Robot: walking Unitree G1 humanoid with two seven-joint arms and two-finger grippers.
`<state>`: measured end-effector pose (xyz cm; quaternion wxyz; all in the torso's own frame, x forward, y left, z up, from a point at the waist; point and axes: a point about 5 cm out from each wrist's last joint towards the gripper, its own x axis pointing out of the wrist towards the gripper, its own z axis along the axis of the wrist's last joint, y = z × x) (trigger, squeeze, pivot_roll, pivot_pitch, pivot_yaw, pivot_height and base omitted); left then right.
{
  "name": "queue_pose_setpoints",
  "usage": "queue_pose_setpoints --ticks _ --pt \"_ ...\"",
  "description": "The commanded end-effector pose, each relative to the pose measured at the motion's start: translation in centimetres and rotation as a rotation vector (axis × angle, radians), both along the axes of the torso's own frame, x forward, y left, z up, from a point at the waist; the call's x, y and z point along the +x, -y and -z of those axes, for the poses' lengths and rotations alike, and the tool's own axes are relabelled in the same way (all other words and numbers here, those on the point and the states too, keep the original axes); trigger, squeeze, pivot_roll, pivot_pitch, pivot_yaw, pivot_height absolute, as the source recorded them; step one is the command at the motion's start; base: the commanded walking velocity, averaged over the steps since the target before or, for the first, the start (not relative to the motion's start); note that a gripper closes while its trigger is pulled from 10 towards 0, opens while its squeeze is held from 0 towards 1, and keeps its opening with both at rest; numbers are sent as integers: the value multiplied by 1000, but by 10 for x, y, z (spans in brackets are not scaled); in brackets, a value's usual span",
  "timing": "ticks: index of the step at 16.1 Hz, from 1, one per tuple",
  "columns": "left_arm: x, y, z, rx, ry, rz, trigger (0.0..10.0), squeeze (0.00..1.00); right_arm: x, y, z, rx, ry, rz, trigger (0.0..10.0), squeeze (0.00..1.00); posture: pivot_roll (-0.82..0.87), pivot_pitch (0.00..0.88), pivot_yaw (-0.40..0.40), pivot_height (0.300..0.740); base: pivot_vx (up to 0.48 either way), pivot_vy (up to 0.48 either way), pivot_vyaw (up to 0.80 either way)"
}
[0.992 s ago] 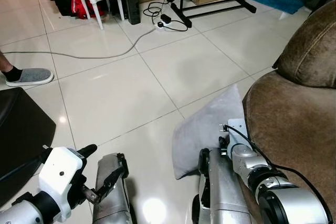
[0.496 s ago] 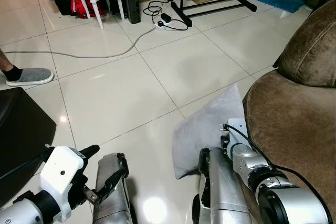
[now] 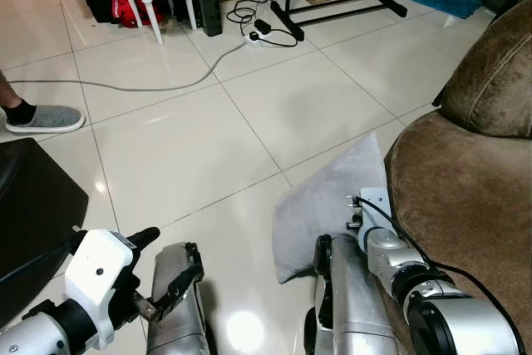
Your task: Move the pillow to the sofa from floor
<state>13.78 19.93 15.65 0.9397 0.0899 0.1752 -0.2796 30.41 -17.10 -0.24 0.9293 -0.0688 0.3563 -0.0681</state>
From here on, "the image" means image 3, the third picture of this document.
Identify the grey floor power cable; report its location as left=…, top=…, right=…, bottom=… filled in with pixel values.
left=0, top=37, right=252, bottom=93

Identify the black looped cable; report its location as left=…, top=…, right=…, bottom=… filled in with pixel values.
left=226, top=0, right=302, bottom=49

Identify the silver left robot leg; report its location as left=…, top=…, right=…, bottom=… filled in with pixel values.
left=145, top=242, right=214, bottom=355

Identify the silver right robot leg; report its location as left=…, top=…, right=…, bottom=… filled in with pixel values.
left=303, top=234, right=410, bottom=355

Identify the grey pillow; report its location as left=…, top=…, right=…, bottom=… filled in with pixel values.
left=272, top=131, right=393, bottom=284

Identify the red bag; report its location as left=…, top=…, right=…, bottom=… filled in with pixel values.
left=111, top=0, right=169, bottom=29

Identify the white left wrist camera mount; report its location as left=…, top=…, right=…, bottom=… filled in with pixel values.
left=63, top=228, right=139, bottom=351

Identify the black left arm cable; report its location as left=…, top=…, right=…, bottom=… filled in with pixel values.
left=0, top=237, right=82, bottom=288

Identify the black leather furniture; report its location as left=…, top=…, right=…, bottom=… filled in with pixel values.
left=0, top=138, right=91, bottom=328

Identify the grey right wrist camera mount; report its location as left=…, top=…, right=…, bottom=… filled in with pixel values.
left=344, top=186, right=393, bottom=241

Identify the black power adapter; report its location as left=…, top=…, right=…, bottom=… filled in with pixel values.
left=253, top=18, right=274, bottom=36

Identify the silver robot leg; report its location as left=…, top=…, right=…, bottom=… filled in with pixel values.
left=303, top=234, right=410, bottom=355
left=145, top=242, right=214, bottom=355

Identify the person's foot in grey slipper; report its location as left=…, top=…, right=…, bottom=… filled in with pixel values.
left=0, top=72, right=86, bottom=136

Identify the white power strip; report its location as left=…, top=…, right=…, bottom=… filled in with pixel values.
left=244, top=31, right=268, bottom=47

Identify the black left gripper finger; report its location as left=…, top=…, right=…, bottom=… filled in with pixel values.
left=135, top=264, right=205, bottom=323
left=123, top=226, right=161, bottom=251

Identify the brown suede sofa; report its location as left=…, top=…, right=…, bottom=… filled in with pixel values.
left=384, top=0, right=532, bottom=355

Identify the white plastic chair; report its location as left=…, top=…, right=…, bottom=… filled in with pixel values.
left=55, top=0, right=201, bottom=46

